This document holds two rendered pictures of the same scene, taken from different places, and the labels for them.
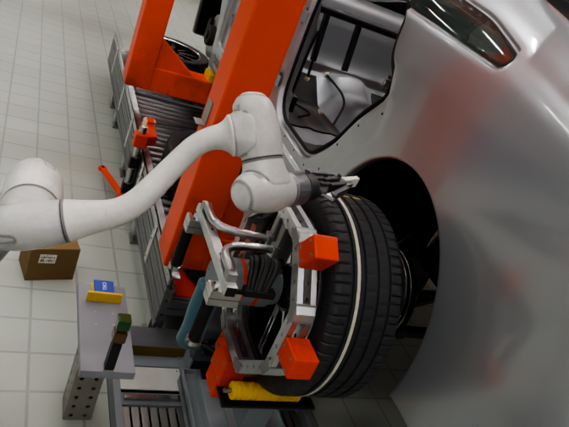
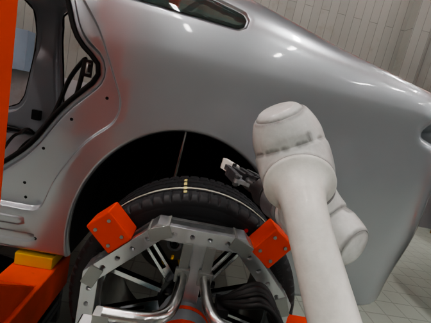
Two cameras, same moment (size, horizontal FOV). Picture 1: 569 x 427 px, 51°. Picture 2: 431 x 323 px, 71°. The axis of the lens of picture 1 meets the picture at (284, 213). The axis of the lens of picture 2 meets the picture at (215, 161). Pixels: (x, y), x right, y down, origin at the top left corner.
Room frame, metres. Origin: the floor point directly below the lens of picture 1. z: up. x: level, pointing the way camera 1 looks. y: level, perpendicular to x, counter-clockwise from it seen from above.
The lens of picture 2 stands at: (1.30, 0.63, 1.43)
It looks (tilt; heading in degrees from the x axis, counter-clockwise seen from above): 11 degrees down; 294
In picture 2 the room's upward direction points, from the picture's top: 13 degrees clockwise
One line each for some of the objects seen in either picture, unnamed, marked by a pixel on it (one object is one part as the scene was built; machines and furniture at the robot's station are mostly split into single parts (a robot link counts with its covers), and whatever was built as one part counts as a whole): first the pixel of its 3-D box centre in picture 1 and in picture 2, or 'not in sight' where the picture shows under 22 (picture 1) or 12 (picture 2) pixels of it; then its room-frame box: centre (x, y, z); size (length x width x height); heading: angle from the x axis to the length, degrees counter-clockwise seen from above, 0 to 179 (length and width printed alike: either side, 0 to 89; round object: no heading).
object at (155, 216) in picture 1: (141, 163); not in sight; (3.16, 0.89, 0.28); 2.47 x 0.09 x 0.22; 29
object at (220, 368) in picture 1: (237, 369); not in sight; (1.60, -0.07, 0.48); 0.16 x 0.12 x 0.17; 119
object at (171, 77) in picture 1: (191, 72); not in sight; (3.90, 0.95, 0.69); 0.52 x 0.17 x 0.35; 119
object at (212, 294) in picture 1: (223, 293); not in sight; (1.34, 0.06, 0.93); 0.09 x 0.05 x 0.05; 119
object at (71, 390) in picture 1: (88, 368); not in sight; (1.61, 0.42, 0.21); 0.10 x 0.10 x 0.42; 29
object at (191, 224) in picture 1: (200, 224); not in sight; (1.64, 0.23, 0.93); 0.09 x 0.05 x 0.05; 119
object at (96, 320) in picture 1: (103, 328); not in sight; (1.58, 0.41, 0.44); 0.43 x 0.17 x 0.03; 29
